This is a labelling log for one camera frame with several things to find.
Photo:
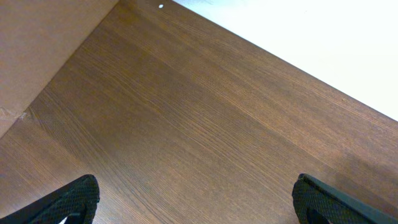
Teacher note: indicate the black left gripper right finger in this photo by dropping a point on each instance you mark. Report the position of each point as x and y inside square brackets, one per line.
[317, 202]

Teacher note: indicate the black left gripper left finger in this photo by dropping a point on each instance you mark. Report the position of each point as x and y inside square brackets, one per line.
[75, 202]

